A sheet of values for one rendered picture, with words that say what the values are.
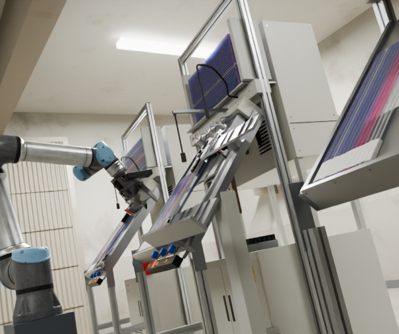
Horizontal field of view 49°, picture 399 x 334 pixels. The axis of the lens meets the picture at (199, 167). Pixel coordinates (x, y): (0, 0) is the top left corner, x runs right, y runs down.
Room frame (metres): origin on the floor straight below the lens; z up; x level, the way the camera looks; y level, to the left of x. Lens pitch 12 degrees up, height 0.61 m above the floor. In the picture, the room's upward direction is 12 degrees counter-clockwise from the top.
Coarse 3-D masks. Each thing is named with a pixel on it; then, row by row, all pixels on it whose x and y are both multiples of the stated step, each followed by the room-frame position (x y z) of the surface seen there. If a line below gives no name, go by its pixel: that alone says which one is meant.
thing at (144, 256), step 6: (162, 246) 1.91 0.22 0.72; (168, 246) 1.87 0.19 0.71; (180, 246) 1.80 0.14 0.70; (138, 252) 2.23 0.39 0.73; (144, 252) 2.14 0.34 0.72; (150, 252) 2.09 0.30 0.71; (168, 252) 1.95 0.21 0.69; (138, 258) 2.30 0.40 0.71; (144, 258) 2.24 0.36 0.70; (150, 258) 2.18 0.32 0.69
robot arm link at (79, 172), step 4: (76, 168) 1.71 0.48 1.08; (80, 168) 1.71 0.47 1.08; (84, 168) 1.71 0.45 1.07; (88, 168) 1.69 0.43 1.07; (76, 172) 1.73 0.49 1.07; (80, 172) 1.71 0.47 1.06; (84, 172) 1.71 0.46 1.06; (88, 172) 1.72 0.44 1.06; (92, 172) 1.72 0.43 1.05; (96, 172) 1.73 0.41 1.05; (76, 176) 1.75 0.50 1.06; (80, 176) 1.73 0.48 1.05; (84, 176) 1.72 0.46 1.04; (88, 176) 1.74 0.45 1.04; (80, 180) 1.75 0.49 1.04; (84, 180) 1.74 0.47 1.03
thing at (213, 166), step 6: (216, 156) 2.10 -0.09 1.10; (222, 156) 1.99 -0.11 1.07; (210, 162) 2.13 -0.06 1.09; (216, 162) 2.02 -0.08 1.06; (222, 162) 1.92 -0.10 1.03; (210, 168) 2.05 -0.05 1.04; (216, 168) 1.94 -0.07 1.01; (186, 174) 2.48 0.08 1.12; (204, 174) 2.09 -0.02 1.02; (210, 174) 1.99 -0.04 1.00; (216, 174) 2.08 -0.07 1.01; (198, 180) 2.12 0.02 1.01; (204, 180) 2.05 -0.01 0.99; (210, 180) 2.11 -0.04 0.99
